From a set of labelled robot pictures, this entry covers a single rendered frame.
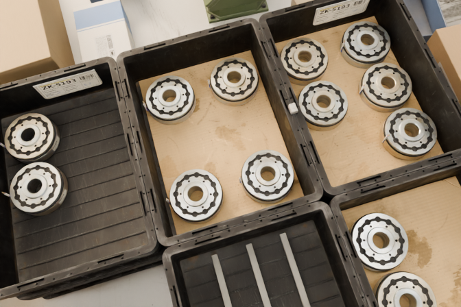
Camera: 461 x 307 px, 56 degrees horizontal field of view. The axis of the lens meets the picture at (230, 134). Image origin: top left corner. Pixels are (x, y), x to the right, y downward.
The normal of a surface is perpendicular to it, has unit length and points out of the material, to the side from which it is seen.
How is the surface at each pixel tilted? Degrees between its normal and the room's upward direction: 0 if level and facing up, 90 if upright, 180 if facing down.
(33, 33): 0
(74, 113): 0
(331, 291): 0
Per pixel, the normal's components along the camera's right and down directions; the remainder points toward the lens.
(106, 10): -0.04, -0.36
